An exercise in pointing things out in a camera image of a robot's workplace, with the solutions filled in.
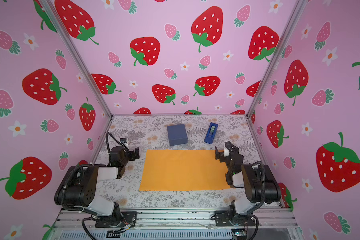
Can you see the aluminium front rail frame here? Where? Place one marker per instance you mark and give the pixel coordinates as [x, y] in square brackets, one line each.
[272, 223]

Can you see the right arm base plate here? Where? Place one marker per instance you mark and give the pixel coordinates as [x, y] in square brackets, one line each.
[228, 219]

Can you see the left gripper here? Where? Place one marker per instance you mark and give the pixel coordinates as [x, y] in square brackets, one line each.
[131, 154]

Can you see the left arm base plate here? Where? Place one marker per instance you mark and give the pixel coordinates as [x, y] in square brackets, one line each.
[117, 220]

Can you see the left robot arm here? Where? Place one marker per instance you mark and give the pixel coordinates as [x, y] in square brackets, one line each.
[77, 191]

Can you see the navy blue gift box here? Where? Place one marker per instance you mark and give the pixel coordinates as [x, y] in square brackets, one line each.
[177, 135]

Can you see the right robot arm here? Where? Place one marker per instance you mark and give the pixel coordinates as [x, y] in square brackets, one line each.
[256, 179]

